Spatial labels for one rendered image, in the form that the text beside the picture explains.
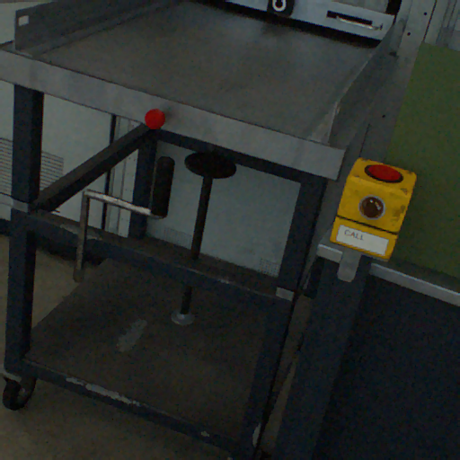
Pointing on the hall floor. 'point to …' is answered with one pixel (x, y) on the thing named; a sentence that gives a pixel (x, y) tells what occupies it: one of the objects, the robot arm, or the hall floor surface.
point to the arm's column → (384, 377)
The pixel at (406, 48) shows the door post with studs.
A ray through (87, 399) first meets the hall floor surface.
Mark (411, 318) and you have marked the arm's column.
